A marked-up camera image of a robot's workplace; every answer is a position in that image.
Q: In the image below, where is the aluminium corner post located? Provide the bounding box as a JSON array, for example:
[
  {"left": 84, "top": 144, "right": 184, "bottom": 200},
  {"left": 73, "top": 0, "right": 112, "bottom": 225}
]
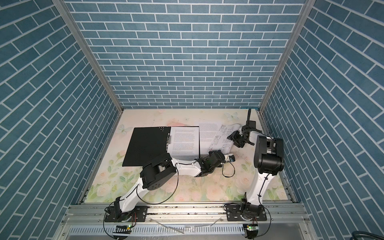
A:
[
  {"left": 52, "top": 0, "right": 124, "bottom": 114},
  {"left": 258, "top": 0, "right": 317, "bottom": 114}
]

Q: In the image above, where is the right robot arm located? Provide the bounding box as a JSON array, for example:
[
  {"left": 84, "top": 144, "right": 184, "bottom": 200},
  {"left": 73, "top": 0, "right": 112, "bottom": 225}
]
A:
[{"left": 227, "top": 126, "right": 285, "bottom": 206}]

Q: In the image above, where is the aluminium left corner post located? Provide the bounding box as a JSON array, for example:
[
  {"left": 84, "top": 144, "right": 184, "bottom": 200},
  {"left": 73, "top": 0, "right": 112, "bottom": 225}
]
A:
[{"left": 52, "top": 0, "right": 124, "bottom": 114}]

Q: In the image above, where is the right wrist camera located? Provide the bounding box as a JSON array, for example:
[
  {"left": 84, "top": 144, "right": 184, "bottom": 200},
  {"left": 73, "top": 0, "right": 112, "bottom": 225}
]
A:
[{"left": 246, "top": 120, "right": 257, "bottom": 129}]

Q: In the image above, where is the aluminium front rail frame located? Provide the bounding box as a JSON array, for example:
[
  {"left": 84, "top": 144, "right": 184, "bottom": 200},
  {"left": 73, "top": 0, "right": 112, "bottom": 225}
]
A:
[{"left": 54, "top": 201, "right": 316, "bottom": 240}]

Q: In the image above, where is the technical drawing paper sheet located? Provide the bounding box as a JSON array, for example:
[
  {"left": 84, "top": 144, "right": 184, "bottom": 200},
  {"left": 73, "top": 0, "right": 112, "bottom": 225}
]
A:
[{"left": 208, "top": 124, "right": 241, "bottom": 155}]

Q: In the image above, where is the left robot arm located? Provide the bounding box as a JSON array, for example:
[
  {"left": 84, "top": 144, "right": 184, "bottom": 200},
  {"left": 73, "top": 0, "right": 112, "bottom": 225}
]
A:
[{"left": 114, "top": 150, "right": 234, "bottom": 216}]

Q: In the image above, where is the text paper sheet far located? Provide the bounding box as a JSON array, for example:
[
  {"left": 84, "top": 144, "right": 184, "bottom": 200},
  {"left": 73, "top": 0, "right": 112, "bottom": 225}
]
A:
[{"left": 198, "top": 122, "right": 222, "bottom": 157}]

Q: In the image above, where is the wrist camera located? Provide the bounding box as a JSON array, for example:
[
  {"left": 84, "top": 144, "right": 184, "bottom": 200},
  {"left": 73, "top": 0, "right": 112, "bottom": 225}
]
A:
[
  {"left": 225, "top": 154, "right": 236, "bottom": 163},
  {"left": 246, "top": 120, "right": 257, "bottom": 129}
]

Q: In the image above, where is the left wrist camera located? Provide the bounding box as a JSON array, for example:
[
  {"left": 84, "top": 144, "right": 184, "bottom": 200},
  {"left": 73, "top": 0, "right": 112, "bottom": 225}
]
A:
[{"left": 225, "top": 154, "right": 236, "bottom": 163}]

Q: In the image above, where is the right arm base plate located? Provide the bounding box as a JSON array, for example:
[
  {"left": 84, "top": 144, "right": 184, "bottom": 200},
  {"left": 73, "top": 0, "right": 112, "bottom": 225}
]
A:
[{"left": 223, "top": 203, "right": 267, "bottom": 222}]

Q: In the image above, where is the aluminium right corner post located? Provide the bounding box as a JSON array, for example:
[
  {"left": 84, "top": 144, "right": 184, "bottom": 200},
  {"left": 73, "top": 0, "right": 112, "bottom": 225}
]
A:
[{"left": 258, "top": 0, "right": 317, "bottom": 114}]

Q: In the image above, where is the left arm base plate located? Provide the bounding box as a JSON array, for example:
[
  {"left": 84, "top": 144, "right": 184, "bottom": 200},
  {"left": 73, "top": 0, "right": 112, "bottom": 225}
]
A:
[{"left": 104, "top": 206, "right": 148, "bottom": 224}]

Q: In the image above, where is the text printed paper sheet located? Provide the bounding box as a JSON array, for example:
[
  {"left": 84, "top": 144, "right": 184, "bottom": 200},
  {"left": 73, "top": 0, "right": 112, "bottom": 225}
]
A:
[{"left": 167, "top": 126, "right": 200, "bottom": 161}]

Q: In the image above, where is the red folder with black inside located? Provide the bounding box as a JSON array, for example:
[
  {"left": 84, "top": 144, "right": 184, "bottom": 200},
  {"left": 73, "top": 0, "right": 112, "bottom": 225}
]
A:
[{"left": 122, "top": 125, "right": 201, "bottom": 168}]

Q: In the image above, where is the black cable bottom right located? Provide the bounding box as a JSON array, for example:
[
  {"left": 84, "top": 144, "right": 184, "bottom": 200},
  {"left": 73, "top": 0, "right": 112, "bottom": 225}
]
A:
[{"left": 349, "top": 230, "right": 384, "bottom": 240}]

